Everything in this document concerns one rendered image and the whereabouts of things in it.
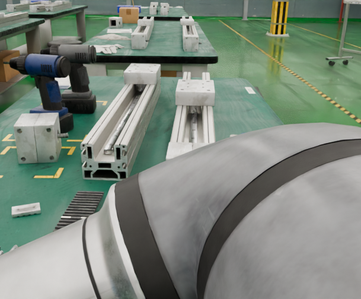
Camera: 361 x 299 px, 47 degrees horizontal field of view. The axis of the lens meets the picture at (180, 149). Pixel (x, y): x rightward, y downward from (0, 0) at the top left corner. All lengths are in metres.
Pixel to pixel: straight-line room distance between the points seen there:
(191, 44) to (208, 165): 2.56
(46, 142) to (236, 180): 0.89
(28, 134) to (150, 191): 0.84
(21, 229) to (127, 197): 0.60
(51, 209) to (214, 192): 0.68
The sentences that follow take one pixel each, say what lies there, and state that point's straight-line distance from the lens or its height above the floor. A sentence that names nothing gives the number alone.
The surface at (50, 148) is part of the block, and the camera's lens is 1.03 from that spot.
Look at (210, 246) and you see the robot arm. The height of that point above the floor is 1.09.
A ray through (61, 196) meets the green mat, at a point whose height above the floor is 0.78.
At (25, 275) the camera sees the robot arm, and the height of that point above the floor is 1.05.
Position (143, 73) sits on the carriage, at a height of 0.90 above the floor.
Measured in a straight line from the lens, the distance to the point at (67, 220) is 0.73.
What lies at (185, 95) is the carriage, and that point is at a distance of 1.17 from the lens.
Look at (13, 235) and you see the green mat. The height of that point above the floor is 0.78.
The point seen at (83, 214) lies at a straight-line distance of 0.74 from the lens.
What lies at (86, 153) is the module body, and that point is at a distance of 0.92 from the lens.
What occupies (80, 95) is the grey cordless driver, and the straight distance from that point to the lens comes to 1.40.
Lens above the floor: 1.18
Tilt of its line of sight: 22 degrees down
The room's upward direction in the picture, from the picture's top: 1 degrees clockwise
